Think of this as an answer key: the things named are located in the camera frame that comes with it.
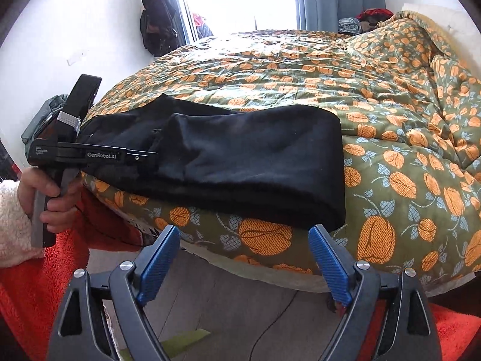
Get grey green bag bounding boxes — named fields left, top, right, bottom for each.
left=20, top=94, right=70, bottom=145

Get black hanging jacket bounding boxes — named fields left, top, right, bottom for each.
left=140, top=0, right=178, bottom=57

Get clothes heap by window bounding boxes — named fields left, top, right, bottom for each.
left=192, top=12, right=214, bottom=39

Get green orange floral quilt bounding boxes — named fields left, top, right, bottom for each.
left=81, top=9, right=481, bottom=294

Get green fabric piece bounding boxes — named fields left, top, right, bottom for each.
left=120, top=329, right=212, bottom=361

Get grey blue crumpled cloth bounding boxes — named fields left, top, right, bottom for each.
left=337, top=17, right=363, bottom=34

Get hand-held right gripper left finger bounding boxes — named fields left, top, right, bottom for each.
left=47, top=225, right=181, bottom=361

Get red and dark clothes pile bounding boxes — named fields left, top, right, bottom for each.
left=355, top=8, right=393, bottom=24

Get black pants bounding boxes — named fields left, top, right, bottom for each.
left=81, top=93, right=346, bottom=230

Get person's left hand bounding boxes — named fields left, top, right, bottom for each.
left=19, top=165, right=82, bottom=234

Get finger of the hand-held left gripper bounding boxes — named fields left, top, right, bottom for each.
left=122, top=150, right=158, bottom=163

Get orange fleece robe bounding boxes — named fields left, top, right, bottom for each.
left=0, top=165, right=481, bottom=361

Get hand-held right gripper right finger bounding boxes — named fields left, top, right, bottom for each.
left=308, top=225, right=442, bottom=361

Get leaf print bed sheet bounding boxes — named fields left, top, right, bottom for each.
left=128, top=214, right=331, bottom=294

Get black cable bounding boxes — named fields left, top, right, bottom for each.
left=259, top=293, right=298, bottom=361

